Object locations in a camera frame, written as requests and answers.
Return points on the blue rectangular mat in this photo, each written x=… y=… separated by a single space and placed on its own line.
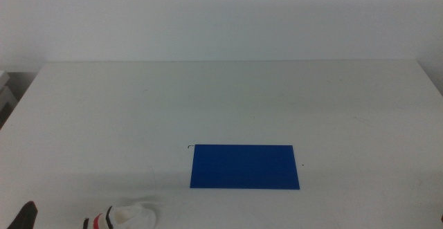
x=244 y=166

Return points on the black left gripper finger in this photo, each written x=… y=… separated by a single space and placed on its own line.
x=26 y=218

